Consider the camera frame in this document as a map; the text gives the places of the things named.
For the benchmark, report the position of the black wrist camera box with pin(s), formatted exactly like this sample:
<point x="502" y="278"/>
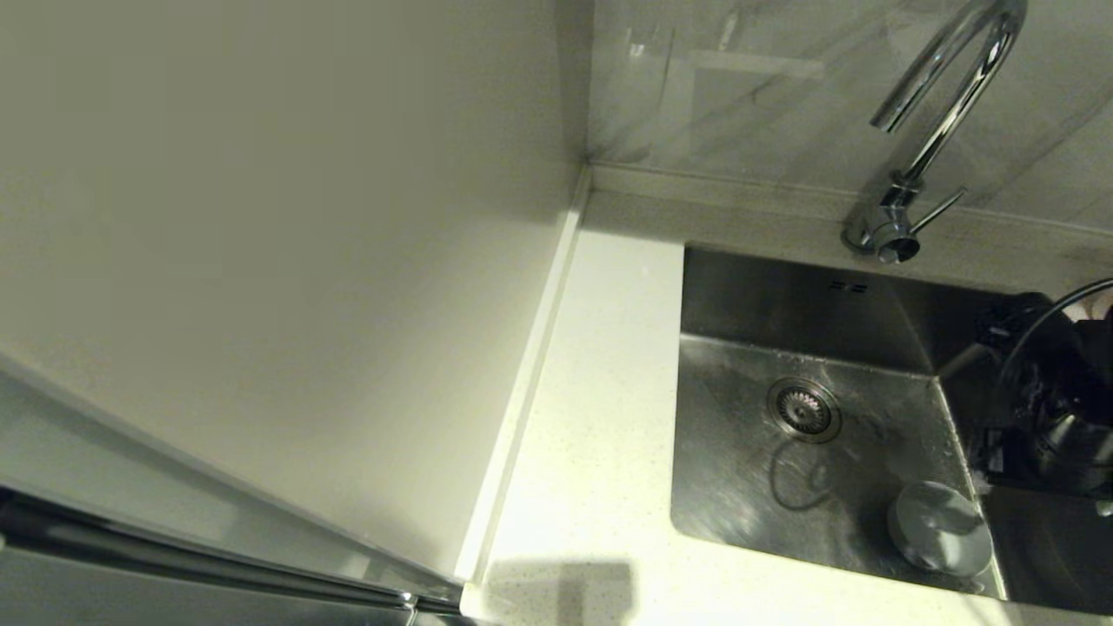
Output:
<point x="1009" y="456"/>

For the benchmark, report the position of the stainless steel sink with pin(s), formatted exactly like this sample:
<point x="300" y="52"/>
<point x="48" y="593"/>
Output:
<point x="826" y="330"/>

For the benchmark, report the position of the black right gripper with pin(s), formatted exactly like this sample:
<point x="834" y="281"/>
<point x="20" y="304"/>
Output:
<point x="1039" y="348"/>

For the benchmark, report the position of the pale grey bowl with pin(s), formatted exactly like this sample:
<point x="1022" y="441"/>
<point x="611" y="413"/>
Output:
<point x="939" y="530"/>

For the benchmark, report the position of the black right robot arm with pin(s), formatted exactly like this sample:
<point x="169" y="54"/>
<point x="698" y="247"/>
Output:
<point x="1087" y="409"/>

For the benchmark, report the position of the white counter edge strip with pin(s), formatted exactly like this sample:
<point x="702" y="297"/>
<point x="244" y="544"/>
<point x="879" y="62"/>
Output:
<point x="522" y="382"/>

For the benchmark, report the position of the tall white cabinet panel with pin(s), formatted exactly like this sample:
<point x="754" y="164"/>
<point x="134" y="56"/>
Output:
<point x="261" y="217"/>

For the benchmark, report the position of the chrome gooseneck faucet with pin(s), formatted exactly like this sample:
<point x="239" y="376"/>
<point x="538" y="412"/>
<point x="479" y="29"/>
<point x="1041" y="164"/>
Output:
<point x="896" y="230"/>

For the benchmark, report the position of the round metal drain strainer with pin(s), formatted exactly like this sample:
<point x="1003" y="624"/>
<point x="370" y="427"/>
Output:
<point x="804" y="409"/>

